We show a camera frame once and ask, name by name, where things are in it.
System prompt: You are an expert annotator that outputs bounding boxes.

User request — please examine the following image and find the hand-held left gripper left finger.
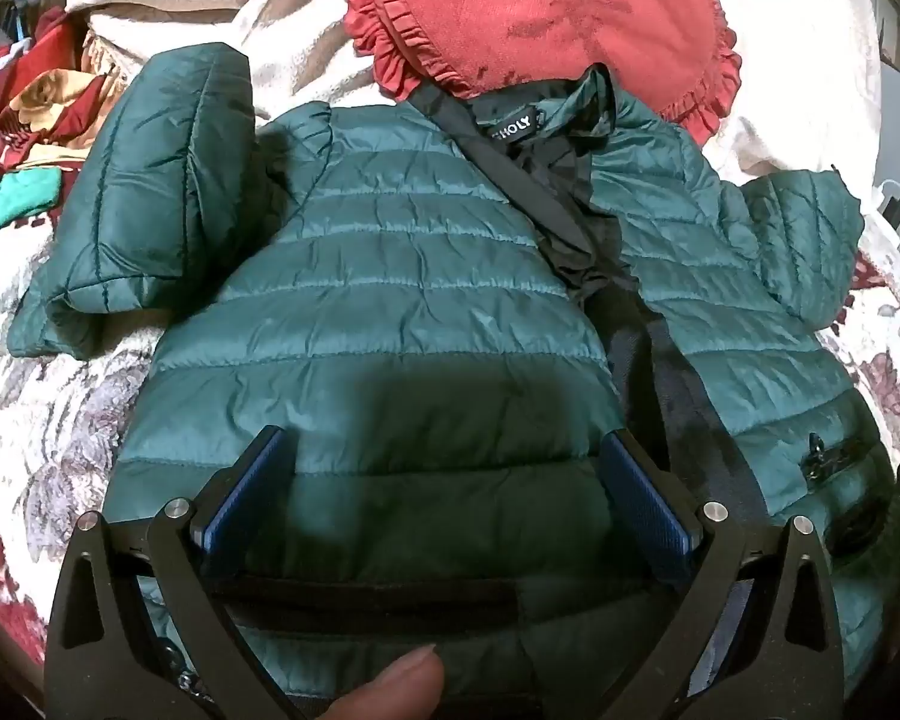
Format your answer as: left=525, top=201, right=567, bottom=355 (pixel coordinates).
left=43, top=426, right=308, bottom=720

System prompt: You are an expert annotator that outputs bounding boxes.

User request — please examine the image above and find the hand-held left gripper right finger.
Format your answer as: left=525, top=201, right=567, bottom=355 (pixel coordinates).
left=600, top=431, right=867, bottom=720

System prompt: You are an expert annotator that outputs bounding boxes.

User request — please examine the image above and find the green quilted puffer jacket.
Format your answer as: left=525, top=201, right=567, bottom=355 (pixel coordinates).
left=7, top=41, right=900, bottom=720

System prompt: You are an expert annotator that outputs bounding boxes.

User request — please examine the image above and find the person's left hand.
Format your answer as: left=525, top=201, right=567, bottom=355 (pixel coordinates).
left=321, top=646, right=445, bottom=720

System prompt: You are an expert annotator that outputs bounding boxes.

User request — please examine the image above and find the floral red white blanket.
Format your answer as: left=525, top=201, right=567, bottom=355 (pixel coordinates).
left=0, top=187, right=900, bottom=680

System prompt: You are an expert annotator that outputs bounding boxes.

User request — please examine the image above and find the bright green cloth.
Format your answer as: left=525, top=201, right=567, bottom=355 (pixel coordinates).
left=0, top=165, right=67, bottom=250

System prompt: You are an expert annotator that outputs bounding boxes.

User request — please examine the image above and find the cream patterned bedsheet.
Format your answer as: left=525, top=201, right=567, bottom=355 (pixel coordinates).
left=82, top=0, right=884, bottom=188

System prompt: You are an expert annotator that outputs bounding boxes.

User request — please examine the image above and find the red yellow floral cloth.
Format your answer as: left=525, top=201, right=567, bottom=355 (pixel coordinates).
left=0, top=15, right=125, bottom=192

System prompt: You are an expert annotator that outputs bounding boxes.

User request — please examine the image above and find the red ruffled pillow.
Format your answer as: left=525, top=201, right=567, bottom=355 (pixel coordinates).
left=334, top=0, right=743, bottom=147

